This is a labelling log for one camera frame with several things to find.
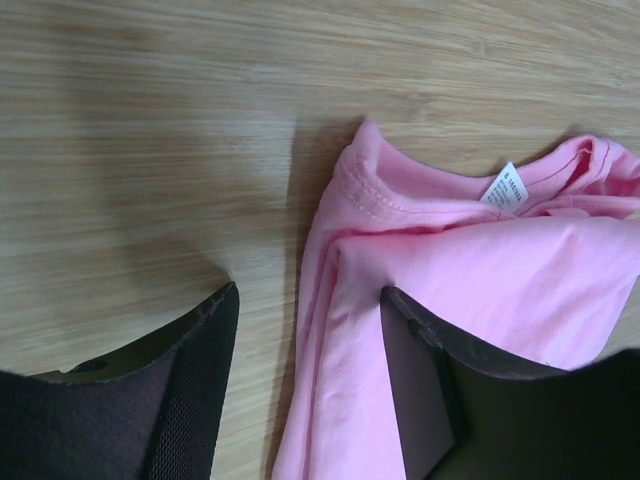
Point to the pink t-shirt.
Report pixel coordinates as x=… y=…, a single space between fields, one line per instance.
x=538 y=261

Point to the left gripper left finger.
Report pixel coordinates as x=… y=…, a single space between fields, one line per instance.
x=148 y=410

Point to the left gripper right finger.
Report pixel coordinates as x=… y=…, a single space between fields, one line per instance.
x=466 y=409

